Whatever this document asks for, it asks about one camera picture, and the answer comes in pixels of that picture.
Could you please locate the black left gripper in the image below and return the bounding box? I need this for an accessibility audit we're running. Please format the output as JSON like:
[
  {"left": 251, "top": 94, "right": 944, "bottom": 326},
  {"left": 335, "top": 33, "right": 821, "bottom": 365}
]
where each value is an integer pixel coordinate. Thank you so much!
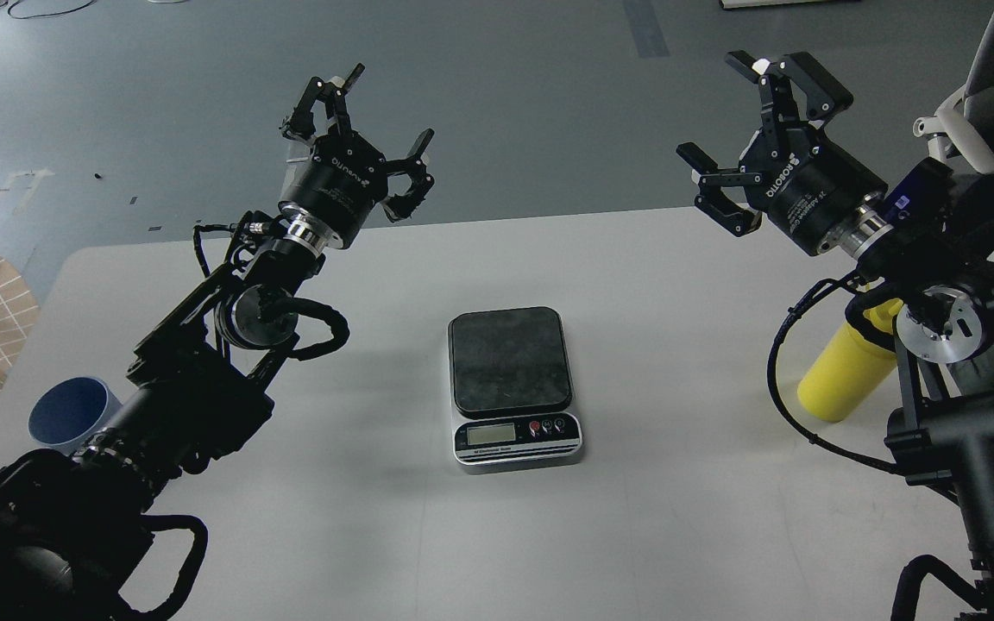
[{"left": 279, "top": 63, "right": 435, "bottom": 250}]

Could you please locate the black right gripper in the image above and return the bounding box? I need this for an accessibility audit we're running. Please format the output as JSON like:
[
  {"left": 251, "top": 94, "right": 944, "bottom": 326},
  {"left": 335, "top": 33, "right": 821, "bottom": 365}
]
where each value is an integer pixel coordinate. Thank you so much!
[{"left": 676, "top": 51, "right": 888, "bottom": 256}]

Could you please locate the yellow squeeze bottle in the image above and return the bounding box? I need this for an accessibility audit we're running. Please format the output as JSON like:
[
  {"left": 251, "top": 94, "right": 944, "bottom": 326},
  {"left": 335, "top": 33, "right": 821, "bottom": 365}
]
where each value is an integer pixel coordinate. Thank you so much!
[{"left": 796, "top": 322, "right": 896, "bottom": 422}]

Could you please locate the blue ribbed plastic cup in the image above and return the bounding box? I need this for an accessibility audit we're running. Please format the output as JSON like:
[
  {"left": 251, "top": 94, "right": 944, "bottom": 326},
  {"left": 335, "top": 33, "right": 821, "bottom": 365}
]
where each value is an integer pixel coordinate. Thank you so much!
[{"left": 28, "top": 376, "right": 123, "bottom": 455}]

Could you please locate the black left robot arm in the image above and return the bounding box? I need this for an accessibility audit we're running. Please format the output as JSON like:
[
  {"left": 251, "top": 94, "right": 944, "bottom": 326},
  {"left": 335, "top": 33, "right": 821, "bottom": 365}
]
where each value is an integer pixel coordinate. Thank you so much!
[{"left": 0, "top": 64, "right": 434, "bottom": 620}]

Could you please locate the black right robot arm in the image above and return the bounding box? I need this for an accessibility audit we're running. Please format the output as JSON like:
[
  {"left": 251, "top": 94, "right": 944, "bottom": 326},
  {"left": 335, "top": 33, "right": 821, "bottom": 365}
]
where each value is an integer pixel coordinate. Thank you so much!
[{"left": 676, "top": 50, "right": 994, "bottom": 620}]

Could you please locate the black digital kitchen scale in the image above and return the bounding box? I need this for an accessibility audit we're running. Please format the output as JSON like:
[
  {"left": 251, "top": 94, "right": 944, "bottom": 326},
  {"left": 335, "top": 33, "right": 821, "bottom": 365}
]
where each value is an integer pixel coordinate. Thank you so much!
[{"left": 447, "top": 306, "right": 585, "bottom": 474}]

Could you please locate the black floor cable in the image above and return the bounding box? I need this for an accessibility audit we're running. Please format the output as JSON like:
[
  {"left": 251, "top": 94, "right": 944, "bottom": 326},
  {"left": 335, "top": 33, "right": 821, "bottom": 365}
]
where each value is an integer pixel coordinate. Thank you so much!
[{"left": 0, "top": 0, "right": 98, "bottom": 31}]

